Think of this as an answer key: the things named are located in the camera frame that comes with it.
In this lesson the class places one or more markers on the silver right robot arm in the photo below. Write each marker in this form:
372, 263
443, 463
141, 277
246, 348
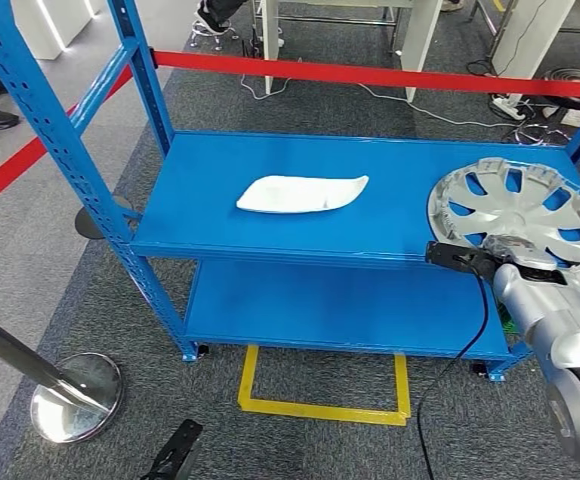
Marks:
550, 318

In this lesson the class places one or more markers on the white power strip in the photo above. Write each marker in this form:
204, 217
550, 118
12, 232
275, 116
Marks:
509, 107

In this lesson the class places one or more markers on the white plastic trim part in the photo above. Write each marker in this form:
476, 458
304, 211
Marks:
300, 195

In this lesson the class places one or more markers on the white table leg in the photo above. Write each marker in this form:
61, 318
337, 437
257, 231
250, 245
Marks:
525, 33
420, 40

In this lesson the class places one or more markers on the chrome stanchion post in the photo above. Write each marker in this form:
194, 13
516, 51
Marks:
77, 401

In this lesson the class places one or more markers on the silver wheel hubcap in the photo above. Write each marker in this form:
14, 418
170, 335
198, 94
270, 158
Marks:
520, 205

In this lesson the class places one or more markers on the black round stool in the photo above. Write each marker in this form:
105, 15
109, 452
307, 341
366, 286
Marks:
577, 86

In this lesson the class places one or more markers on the black stanchion post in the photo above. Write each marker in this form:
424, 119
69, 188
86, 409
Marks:
90, 222

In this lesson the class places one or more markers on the blue metal shelf rack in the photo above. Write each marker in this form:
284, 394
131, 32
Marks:
200, 199

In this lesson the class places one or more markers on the red barrier belt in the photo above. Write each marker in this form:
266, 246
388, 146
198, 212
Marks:
370, 74
10, 175

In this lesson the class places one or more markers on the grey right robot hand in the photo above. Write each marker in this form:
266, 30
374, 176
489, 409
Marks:
510, 244

